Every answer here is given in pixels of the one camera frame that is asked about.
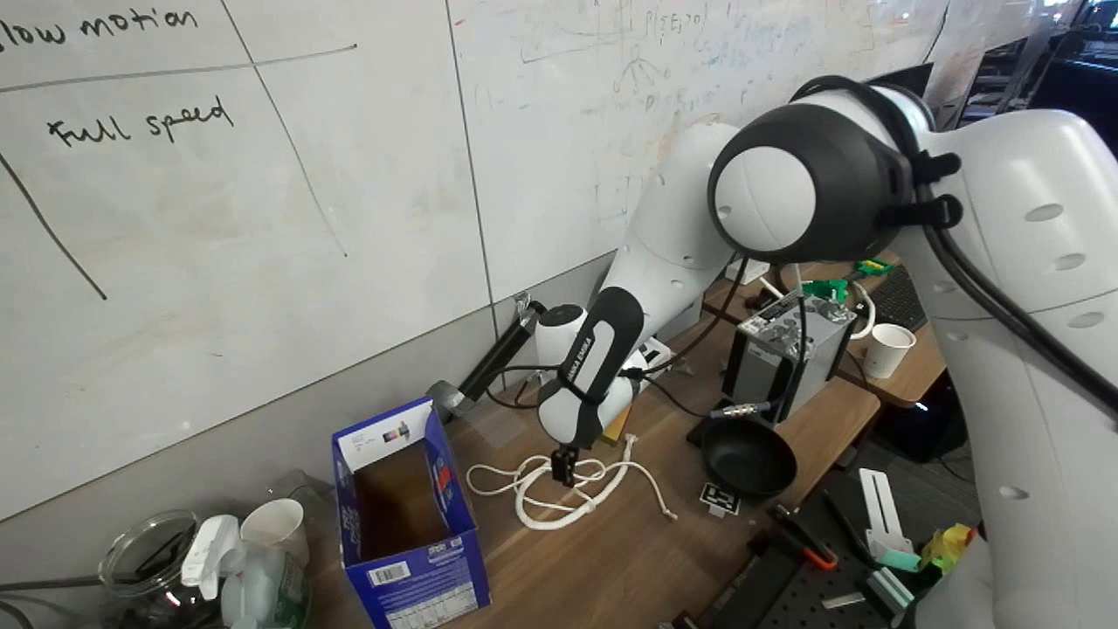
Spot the thin white rope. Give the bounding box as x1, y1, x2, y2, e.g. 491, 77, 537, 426
463, 434, 683, 522

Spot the black cylinder with duct tape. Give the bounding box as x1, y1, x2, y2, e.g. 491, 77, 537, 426
423, 296, 551, 421

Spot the black computer case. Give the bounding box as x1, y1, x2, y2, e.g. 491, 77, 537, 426
871, 371, 972, 464

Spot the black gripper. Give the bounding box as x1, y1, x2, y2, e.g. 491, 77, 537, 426
549, 439, 589, 490

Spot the black keyboard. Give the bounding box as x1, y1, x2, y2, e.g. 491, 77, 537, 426
867, 272, 929, 334

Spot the thick white rope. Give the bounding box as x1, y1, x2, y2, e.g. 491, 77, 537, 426
510, 428, 644, 533

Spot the black bowl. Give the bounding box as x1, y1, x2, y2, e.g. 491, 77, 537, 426
683, 397, 800, 507

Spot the yellow green tool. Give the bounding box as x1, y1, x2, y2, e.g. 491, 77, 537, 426
919, 519, 981, 581

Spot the black clamp with orange handle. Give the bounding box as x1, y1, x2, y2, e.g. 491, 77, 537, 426
766, 500, 841, 577

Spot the black white fiducial tag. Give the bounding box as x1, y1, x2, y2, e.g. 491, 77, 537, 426
697, 482, 747, 519

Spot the clear glass jar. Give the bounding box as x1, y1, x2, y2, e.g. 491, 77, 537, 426
95, 511, 203, 629

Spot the black perforated board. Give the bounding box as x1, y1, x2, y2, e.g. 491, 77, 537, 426
676, 511, 937, 629

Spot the blue cardboard snack box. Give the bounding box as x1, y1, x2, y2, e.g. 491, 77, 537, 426
330, 395, 492, 629

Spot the white paper cup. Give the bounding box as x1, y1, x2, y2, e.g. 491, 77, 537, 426
238, 494, 310, 562
859, 320, 919, 384

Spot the clear tape strip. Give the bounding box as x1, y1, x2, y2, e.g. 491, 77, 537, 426
471, 395, 537, 455

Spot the white plastic bar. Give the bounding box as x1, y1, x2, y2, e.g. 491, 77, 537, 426
858, 464, 919, 559

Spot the small white product box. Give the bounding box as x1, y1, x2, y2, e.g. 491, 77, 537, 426
633, 337, 677, 384

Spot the teal plastic item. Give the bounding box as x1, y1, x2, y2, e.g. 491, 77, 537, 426
867, 546, 922, 613

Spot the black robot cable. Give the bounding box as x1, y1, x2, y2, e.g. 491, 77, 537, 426
625, 74, 1118, 421

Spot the whiteboard with black handwriting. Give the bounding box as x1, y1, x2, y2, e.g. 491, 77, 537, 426
0, 0, 500, 519

